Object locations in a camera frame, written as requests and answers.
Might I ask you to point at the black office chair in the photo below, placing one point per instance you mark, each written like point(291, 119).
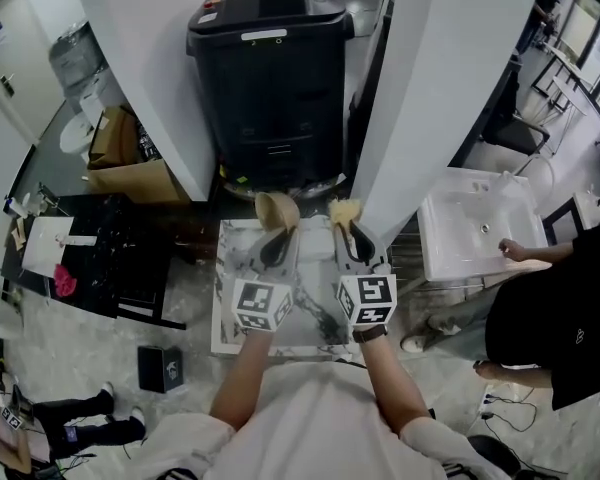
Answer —
point(512, 128)

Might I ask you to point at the white frame table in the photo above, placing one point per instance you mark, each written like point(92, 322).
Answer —
point(567, 83)

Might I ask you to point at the black speckled low table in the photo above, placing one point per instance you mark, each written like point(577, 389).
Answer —
point(125, 263)

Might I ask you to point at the white flat tray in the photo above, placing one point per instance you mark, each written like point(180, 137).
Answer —
point(47, 243)

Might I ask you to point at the beige bowl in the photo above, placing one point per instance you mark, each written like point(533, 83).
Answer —
point(277, 210)

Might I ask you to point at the dark wristwatch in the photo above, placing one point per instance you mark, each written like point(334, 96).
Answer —
point(370, 334)

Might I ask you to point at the wrapped water jug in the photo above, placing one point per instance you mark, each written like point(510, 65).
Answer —
point(77, 60)

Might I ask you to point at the brown cardboard box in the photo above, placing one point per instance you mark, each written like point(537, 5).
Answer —
point(135, 173)

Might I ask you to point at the pink cloth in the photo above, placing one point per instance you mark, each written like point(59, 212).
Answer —
point(66, 280)

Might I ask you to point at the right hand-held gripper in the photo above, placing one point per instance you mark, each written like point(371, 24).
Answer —
point(370, 298)

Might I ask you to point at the person's right forearm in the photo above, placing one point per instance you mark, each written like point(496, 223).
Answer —
point(392, 383)

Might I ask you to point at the white sink basin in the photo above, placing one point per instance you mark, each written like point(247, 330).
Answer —
point(475, 228)

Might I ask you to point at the white power strip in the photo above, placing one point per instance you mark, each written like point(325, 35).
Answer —
point(488, 402)

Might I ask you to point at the large black machine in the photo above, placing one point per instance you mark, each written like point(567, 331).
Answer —
point(270, 93)

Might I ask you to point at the person's left forearm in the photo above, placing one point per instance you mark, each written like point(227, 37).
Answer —
point(245, 378)

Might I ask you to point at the person's white shirt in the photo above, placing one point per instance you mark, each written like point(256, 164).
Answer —
point(320, 428)

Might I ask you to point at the yellow scrubbing sponge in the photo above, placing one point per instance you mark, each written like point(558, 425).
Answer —
point(345, 211)

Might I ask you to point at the black box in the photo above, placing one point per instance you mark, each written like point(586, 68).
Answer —
point(160, 368)

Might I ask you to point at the black round stool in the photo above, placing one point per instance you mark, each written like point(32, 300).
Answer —
point(495, 455)

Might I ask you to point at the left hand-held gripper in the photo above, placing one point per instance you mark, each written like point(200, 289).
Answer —
point(260, 300)

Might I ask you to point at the white door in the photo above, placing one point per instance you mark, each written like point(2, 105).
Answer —
point(15, 58)

